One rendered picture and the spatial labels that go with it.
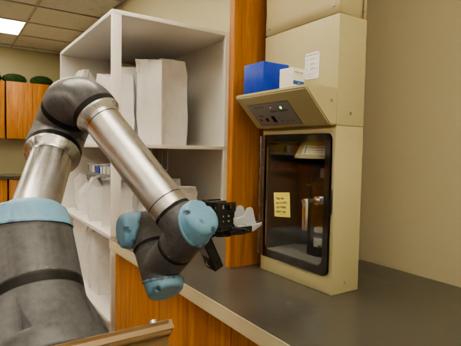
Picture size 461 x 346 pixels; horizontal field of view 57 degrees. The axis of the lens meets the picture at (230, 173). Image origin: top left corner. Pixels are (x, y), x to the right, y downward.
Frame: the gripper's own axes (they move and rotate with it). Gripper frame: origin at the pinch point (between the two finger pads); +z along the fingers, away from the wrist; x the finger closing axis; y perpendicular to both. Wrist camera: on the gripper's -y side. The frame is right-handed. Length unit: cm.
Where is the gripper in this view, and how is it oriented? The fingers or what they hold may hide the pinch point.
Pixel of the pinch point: (255, 226)
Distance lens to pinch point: 108.2
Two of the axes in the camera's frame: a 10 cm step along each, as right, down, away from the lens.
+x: -5.5, -0.6, 8.3
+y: 0.2, -10.0, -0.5
